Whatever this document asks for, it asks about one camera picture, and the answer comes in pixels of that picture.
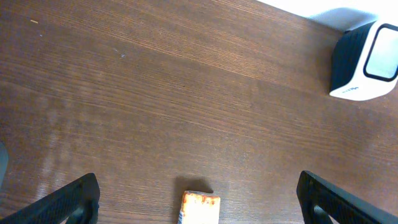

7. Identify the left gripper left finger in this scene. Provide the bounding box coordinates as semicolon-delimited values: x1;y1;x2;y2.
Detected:
1;173;100;224

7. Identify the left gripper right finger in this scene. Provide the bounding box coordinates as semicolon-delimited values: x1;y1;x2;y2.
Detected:
297;170;397;224

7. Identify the small orange box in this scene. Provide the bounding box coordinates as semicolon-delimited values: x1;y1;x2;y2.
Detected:
178;190;221;224

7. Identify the grey plastic mesh basket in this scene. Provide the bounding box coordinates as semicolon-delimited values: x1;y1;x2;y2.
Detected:
0;142;9;187

